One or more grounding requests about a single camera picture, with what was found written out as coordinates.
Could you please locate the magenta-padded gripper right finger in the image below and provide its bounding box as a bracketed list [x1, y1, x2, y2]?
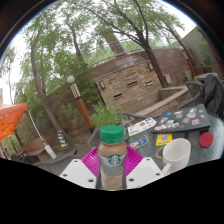
[125, 145, 165, 190]

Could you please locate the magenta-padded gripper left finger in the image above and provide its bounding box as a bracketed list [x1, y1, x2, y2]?
[59, 146, 101, 190]

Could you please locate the green-capped coffee drink bottle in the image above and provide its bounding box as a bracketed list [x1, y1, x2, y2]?
[97, 124, 129, 191]

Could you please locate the small colourful sticker card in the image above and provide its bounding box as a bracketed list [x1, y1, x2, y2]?
[129, 137, 150, 151]

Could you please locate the white ceramic mug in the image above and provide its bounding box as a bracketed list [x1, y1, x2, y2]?
[161, 137, 192, 176]

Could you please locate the yellow square card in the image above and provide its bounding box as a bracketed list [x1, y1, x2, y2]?
[155, 133, 174, 147]

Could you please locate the blue yellow striped bollard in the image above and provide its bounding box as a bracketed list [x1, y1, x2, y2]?
[56, 130, 70, 149]

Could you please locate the white sticker sheet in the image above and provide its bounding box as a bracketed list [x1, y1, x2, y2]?
[127, 116, 158, 137]

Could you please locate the potted green plant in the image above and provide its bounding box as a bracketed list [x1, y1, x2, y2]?
[89, 100, 127, 132]

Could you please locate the black laptop with stickers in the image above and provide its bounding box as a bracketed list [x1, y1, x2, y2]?
[151, 103, 212, 135]

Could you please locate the flat round red coaster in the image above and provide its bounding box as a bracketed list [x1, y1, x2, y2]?
[199, 131, 215, 149]

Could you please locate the orange patio umbrella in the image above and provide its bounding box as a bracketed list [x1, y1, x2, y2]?
[0, 102, 58, 160]

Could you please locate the leaning slender tree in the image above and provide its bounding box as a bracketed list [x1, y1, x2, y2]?
[19, 19, 78, 141]

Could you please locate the dark grey jacket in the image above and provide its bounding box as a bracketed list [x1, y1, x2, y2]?
[202, 73, 224, 118]

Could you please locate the large forked tree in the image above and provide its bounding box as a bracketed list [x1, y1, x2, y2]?
[79, 0, 188, 89]

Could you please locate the globe-topped wooden lamp post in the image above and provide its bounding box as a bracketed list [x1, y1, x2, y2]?
[66, 74, 96, 134]

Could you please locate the grey wall utility box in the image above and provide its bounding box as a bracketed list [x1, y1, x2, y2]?
[163, 73, 173, 85]

